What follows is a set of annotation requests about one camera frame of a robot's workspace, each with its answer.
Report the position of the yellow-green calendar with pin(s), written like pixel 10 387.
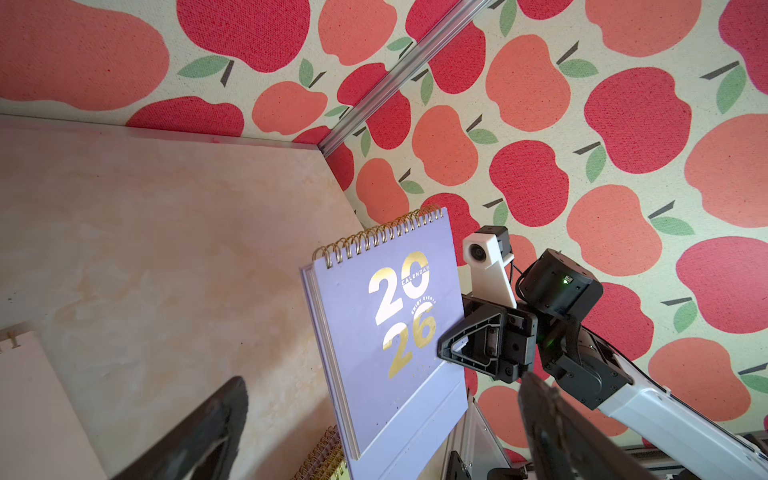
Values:
pixel 326 461

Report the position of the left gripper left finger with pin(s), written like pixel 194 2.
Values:
pixel 202 446

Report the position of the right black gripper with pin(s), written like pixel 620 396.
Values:
pixel 492 339

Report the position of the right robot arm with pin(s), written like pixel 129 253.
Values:
pixel 561 293

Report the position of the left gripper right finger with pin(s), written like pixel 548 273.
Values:
pixel 565 445

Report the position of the right aluminium frame post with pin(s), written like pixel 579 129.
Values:
pixel 414 61

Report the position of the pink calendar near shelf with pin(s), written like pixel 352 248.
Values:
pixel 41 435

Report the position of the purple calendar back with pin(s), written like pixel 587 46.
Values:
pixel 380 300

